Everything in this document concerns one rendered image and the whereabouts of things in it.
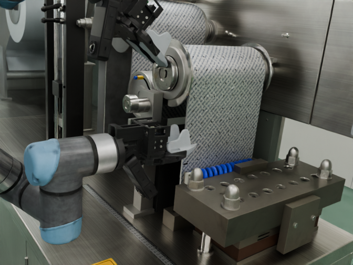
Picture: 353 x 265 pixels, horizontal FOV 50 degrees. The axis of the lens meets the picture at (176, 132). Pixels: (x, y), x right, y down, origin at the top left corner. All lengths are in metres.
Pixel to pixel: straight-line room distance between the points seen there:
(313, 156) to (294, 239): 2.99
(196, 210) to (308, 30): 0.52
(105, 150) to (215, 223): 0.25
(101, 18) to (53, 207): 0.35
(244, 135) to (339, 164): 2.79
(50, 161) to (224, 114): 0.42
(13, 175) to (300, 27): 0.74
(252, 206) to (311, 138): 3.08
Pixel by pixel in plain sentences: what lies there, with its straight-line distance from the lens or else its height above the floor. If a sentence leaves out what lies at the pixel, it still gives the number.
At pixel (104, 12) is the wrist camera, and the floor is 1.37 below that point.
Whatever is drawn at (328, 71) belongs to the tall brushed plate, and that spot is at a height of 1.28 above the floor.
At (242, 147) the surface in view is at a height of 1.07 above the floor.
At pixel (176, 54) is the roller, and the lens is 0.82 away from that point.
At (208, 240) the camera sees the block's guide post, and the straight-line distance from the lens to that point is 0.82.
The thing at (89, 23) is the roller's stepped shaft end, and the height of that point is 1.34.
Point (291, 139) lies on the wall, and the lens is 3.96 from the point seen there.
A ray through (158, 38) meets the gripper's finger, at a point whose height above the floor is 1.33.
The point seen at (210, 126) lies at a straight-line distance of 0.88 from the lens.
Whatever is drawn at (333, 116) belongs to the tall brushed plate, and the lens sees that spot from 0.97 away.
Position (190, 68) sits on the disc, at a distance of 0.79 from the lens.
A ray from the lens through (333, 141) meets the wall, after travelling 3.71.
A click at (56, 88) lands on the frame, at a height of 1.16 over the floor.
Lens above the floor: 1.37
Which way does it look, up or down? 17 degrees down
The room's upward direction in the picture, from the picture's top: 5 degrees clockwise
